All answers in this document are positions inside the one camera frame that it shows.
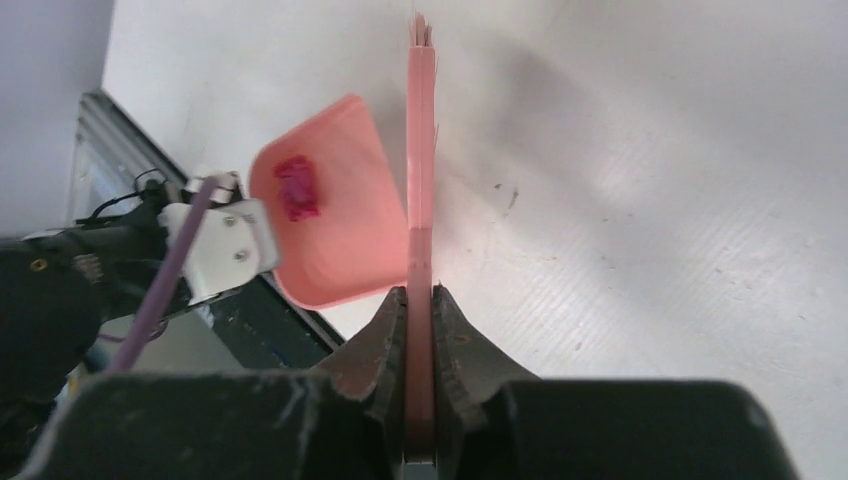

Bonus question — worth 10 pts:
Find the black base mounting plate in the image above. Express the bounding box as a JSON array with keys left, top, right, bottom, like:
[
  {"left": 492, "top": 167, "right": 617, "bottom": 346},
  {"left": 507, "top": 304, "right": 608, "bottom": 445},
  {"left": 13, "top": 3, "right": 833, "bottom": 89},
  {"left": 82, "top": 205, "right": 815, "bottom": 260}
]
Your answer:
[{"left": 208, "top": 274, "right": 344, "bottom": 369}]

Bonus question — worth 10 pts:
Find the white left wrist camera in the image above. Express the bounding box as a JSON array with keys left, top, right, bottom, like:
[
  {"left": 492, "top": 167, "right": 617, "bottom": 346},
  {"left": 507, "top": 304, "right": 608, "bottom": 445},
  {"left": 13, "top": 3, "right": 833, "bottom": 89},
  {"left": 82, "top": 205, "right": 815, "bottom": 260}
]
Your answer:
[{"left": 180, "top": 172, "right": 282, "bottom": 307}]

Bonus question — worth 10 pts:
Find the pink plastic dustpan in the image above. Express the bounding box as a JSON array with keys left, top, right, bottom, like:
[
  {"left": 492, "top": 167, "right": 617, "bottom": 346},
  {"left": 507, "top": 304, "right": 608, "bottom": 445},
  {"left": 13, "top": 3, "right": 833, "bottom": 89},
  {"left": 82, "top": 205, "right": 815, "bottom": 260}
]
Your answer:
[{"left": 248, "top": 94, "right": 408, "bottom": 310}]

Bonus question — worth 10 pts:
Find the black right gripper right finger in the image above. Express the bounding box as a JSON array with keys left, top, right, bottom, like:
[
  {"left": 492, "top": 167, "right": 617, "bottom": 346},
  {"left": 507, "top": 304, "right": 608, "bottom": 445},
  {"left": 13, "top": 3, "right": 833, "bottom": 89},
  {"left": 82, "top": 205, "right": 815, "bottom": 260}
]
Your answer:
[{"left": 432, "top": 285, "right": 538, "bottom": 479}]

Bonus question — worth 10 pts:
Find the aluminium front rail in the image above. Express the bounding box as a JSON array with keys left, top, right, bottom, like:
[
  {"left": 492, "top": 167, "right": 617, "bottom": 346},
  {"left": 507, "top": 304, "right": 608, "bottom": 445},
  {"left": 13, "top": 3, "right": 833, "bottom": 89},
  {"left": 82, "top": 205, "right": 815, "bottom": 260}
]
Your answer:
[{"left": 66, "top": 90, "right": 187, "bottom": 225}]

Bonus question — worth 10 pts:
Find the pink hand brush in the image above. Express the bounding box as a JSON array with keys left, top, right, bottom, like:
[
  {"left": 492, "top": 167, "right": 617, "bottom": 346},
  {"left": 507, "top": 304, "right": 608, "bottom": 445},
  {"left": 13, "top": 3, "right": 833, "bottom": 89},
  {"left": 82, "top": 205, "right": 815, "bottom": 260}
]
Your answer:
[{"left": 403, "top": 12, "right": 437, "bottom": 463}]

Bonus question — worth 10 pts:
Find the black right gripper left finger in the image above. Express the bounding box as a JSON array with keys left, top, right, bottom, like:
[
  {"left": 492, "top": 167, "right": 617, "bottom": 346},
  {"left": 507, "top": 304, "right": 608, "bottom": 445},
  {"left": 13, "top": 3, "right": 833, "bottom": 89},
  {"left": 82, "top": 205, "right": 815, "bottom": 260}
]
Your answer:
[{"left": 291, "top": 287, "right": 408, "bottom": 479}]

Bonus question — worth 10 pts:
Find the magenta paper scrap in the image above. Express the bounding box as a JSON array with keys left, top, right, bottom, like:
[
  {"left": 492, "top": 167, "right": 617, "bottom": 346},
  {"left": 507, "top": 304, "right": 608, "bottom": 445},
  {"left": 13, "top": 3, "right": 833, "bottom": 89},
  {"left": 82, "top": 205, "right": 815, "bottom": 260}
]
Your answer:
[{"left": 273, "top": 155, "right": 320, "bottom": 222}]

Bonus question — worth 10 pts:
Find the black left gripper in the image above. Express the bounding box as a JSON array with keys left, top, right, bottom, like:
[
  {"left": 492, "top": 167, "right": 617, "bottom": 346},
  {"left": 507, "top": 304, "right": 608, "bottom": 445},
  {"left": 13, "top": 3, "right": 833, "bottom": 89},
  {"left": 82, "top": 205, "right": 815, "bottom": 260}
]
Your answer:
[{"left": 1, "top": 225, "right": 167, "bottom": 407}]

